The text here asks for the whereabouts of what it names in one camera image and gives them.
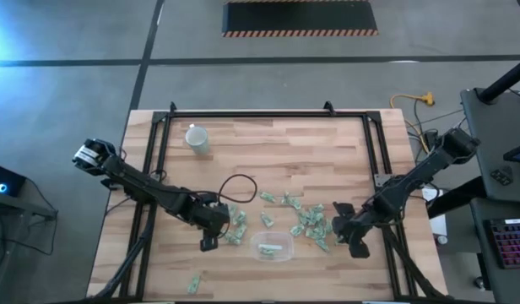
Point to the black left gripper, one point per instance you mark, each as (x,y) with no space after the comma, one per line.
(211,219)

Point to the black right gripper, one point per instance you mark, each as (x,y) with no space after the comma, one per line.
(357,228)

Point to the lone green candy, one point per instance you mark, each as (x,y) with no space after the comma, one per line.
(194,284)

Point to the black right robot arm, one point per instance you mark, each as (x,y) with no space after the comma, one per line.
(412,181)

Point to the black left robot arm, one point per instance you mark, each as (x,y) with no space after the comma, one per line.
(133,179)

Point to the white Truvia sweetener packet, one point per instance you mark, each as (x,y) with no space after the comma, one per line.
(270,247)

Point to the clear plastic bin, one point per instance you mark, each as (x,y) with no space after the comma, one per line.
(285,240)

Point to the white box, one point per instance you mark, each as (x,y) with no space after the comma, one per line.
(439,226)

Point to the white paper sheet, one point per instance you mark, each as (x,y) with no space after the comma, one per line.
(431,195)

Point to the white round cap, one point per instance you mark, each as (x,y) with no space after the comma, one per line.
(442,240)

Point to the white cup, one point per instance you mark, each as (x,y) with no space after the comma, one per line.
(197,139)

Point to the black desk beam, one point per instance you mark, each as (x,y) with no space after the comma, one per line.
(454,196)

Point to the dark grey keyboard desk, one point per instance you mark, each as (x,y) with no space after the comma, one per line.
(481,211)

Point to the black caster wheel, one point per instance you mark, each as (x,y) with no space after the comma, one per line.
(479,283)

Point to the black keyboard pink backlight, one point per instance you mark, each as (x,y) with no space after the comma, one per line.
(513,242)

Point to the small black controller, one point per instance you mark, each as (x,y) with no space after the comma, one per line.
(501,176)

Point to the black desk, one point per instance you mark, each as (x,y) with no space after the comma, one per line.
(492,139)

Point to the dark grey equipment stand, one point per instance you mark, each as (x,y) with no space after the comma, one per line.
(32,209)

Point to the dark tablet screen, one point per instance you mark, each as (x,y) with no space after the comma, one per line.
(519,155)

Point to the black computer blue light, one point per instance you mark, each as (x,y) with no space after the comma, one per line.
(7,179)

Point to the black pole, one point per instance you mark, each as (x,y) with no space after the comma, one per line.
(505,80)

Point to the black hazard-striped floor mat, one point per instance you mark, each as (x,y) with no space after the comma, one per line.
(298,17)

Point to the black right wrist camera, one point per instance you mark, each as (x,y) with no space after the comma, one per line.
(343,209)

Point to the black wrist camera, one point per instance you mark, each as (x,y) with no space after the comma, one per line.
(343,209)
(210,199)

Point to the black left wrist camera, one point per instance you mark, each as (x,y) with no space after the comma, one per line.
(210,199)

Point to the grey metal bracket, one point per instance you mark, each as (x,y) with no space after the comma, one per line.
(380,179)

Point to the black frame clamp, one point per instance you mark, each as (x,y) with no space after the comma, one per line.
(172,106)
(328,107)

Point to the black aluminium table frame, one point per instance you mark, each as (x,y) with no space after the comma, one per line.
(264,114)

